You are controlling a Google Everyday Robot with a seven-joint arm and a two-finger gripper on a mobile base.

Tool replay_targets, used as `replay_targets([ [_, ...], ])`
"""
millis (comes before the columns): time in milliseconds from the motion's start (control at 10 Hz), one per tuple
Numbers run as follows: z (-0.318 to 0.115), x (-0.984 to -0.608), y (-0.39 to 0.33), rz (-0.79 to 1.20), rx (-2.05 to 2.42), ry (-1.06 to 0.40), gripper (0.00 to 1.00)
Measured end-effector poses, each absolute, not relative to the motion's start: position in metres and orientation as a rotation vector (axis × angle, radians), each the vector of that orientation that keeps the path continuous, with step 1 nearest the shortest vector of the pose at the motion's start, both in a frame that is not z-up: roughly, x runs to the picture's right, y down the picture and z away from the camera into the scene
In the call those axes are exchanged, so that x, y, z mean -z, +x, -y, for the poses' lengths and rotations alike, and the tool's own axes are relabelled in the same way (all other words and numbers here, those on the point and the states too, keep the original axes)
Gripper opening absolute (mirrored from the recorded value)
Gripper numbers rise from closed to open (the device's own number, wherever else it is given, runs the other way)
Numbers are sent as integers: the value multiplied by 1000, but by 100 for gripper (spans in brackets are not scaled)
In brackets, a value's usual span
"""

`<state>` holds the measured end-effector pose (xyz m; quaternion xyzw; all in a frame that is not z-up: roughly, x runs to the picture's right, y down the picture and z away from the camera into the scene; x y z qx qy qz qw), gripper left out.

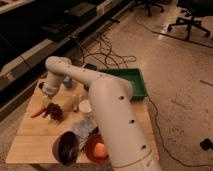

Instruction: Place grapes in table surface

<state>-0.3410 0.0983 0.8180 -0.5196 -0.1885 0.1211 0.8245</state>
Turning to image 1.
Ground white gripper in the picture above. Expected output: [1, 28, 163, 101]
[42, 83, 59, 108]

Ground dark purple grapes bunch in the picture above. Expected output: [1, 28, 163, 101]
[43, 103, 63, 121]

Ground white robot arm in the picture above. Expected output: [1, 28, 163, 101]
[42, 56, 162, 171]

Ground grey blue cup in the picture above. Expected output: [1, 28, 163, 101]
[63, 76, 72, 89]

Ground small cream bottle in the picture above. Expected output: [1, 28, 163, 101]
[72, 94, 82, 112]

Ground white paper cup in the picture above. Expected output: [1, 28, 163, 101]
[79, 99, 92, 117]

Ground dark round bowl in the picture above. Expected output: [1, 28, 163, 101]
[52, 131, 79, 166]

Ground red plate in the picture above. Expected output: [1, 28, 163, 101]
[84, 134, 109, 163]

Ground orange peach fruit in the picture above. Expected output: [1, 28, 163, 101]
[93, 143, 108, 158]

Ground green plastic tray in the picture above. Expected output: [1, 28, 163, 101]
[101, 68, 148, 101]

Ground black box on shelf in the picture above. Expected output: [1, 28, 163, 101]
[64, 2, 97, 25]

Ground black office chair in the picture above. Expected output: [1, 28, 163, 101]
[167, 0, 213, 41]
[129, 0, 164, 17]

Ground black plug on floor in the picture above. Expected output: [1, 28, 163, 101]
[200, 138, 213, 151]

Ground black floor cables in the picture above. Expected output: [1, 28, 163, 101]
[69, 32, 213, 168]

